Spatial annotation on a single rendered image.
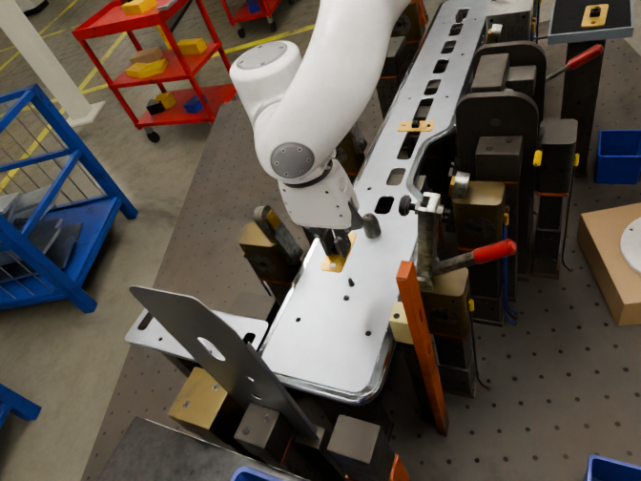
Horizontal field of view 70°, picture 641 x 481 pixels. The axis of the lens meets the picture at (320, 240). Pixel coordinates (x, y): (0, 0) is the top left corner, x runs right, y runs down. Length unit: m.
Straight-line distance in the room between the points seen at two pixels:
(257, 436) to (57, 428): 1.90
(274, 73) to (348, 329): 0.43
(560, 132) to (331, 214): 0.46
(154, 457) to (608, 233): 0.98
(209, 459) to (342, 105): 0.51
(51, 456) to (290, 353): 1.78
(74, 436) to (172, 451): 1.66
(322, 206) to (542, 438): 0.60
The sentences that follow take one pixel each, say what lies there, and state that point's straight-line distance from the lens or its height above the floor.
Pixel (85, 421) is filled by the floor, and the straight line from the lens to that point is 2.40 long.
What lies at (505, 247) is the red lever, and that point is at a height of 1.15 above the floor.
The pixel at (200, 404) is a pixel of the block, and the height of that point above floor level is 1.06.
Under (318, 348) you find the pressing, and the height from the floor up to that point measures 1.00.
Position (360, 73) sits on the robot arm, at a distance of 0.48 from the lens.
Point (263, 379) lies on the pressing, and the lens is 0.55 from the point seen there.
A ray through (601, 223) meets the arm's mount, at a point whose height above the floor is 0.79.
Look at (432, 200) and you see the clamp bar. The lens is 0.61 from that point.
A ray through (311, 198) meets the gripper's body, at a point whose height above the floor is 1.24.
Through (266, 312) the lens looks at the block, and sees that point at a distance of 0.87.
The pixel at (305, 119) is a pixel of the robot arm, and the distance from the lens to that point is 0.47.
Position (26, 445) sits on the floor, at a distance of 2.57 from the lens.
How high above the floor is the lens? 1.63
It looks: 44 degrees down
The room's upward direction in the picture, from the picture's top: 23 degrees counter-clockwise
